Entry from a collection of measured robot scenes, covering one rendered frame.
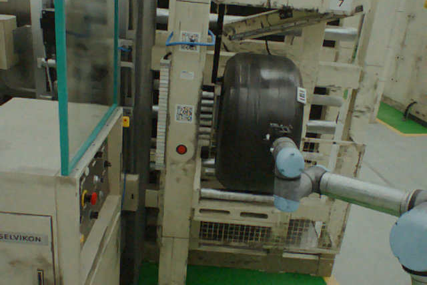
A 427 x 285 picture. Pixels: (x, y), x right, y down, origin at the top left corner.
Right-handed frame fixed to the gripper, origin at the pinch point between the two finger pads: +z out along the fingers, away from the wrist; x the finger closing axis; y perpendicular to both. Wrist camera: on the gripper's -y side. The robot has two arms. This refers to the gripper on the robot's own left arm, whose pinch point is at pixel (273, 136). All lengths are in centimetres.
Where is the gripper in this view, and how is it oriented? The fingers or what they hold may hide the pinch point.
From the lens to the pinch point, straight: 152.1
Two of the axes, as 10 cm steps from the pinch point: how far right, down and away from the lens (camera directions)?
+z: -0.1, -2.6, 9.7
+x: -9.9, -1.0, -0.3
